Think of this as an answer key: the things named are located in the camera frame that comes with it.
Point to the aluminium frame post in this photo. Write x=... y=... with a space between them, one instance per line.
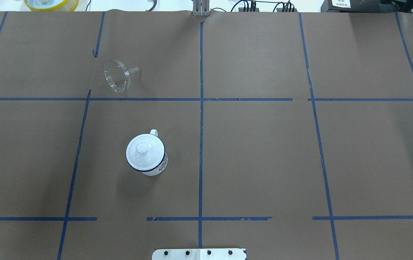
x=201 y=8

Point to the yellow white round container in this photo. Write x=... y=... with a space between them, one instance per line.
x=52 y=5

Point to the white mug lid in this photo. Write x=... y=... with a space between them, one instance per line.
x=144 y=151

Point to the orange black connector block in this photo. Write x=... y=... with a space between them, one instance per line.
x=246 y=6

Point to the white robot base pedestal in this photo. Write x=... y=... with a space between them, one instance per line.
x=200 y=254

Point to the black box device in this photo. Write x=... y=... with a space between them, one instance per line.
x=361 y=6

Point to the clear glass funnel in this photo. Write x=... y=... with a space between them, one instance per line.
x=118 y=76

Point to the white enamel mug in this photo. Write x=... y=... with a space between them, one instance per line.
x=156 y=167

